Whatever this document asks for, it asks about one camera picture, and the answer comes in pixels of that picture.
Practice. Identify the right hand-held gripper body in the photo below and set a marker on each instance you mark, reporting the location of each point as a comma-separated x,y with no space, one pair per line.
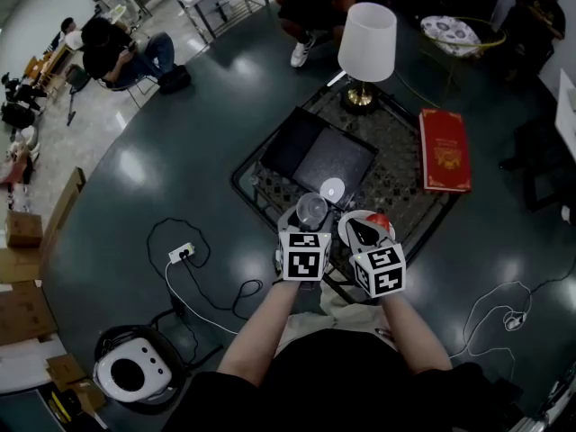
382,277

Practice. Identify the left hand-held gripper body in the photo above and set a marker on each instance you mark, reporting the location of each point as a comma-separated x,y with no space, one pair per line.
303,263

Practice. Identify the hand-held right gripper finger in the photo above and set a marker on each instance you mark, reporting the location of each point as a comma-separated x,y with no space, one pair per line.
385,239
350,237

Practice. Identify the clear drinking glass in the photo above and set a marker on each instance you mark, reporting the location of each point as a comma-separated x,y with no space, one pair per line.
311,212

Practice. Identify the black tray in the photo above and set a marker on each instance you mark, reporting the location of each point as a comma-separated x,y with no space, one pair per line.
292,146

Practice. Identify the person's right forearm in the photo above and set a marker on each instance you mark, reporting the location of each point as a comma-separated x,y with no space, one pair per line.
414,335

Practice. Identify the person's left forearm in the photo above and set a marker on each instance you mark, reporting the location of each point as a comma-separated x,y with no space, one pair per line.
258,335

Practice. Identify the white plate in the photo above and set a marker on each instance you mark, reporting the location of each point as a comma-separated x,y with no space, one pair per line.
344,223

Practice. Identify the red apple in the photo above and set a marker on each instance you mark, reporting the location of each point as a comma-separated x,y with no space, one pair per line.
378,219

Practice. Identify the person's beige trousers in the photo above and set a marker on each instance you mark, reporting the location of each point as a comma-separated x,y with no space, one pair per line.
342,313

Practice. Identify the glass coffee table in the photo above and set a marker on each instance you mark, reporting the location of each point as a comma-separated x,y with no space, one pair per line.
396,151

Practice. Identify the red hardcover book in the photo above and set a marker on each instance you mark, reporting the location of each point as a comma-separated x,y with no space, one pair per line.
445,151

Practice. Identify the person's black shirt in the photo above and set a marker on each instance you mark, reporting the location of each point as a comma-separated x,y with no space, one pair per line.
342,385

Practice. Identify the white adapter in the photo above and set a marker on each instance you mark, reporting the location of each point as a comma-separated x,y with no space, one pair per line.
515,321

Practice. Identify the white device with round hole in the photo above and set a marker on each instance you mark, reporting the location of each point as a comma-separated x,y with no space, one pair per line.
148,362

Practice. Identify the white shade table lamp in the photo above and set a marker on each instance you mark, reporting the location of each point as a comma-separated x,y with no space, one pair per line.
366,38

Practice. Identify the white black-leg table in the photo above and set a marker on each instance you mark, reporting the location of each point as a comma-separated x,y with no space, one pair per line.
566,115

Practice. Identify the flat cardboard sheet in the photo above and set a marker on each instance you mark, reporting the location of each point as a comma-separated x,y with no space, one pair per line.
63,214

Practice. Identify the black floor mop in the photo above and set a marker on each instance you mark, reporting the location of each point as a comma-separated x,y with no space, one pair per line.
71,110

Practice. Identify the open cardboard box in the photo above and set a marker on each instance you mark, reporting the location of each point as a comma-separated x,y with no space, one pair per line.
74,380

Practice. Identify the small cardboard box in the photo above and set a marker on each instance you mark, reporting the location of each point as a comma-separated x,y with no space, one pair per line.
23,228

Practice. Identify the large cardboard box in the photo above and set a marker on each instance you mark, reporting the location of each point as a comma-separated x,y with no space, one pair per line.
24,313

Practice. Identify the wooden chair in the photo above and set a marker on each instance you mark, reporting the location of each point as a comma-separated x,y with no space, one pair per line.
45,70

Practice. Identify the metal frame chair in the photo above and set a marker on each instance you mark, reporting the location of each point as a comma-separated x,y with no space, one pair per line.
135,88

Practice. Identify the yellow frame cushion chair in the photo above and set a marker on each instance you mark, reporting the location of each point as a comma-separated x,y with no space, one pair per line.
450,36

